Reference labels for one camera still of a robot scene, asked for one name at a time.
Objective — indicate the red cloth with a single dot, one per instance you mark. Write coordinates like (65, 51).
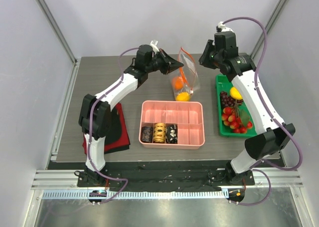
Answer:
(116, 136)

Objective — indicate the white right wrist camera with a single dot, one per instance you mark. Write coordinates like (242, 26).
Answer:
(221, 27)

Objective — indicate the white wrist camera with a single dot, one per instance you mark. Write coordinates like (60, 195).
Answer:
(154, 45)
(221, 27)

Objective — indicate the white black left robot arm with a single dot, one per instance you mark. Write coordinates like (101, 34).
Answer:
(95, 116)

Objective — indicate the black white patterned tape roll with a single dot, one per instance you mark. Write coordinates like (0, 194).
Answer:
(171, 132)

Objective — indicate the gold patterned tape roll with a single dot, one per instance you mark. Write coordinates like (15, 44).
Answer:
(159, 133)

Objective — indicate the dark patterned tape roll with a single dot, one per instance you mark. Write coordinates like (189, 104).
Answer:
(147, 134)

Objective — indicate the orange fake orange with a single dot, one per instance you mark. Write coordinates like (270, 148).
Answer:
(178, 83)

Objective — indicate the purple fake grape bunch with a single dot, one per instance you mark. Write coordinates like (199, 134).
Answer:
(228, 101)

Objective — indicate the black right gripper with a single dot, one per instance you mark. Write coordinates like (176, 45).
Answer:
(204, 56)

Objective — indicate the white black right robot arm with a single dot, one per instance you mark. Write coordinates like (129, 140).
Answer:
(272, 132)

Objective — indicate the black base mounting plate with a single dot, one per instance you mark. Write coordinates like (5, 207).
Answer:
(166, 180)

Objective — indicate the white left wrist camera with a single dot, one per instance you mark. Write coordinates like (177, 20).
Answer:
(154, 45)

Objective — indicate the pink divided organizer tray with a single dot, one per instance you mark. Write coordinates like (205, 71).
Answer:
(187, 116)

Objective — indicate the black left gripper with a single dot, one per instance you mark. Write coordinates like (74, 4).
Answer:
(172, 64)

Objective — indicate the yellow orange fake fruit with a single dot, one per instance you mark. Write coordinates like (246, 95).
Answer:
(183, 96)

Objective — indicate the clear zip bag orange seal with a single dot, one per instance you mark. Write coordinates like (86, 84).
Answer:
(188, 73)

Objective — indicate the yellow fake lemon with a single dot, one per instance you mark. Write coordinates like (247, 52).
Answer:
(234, 93)

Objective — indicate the green plastic bin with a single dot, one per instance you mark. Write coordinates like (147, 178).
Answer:
(222, 84)

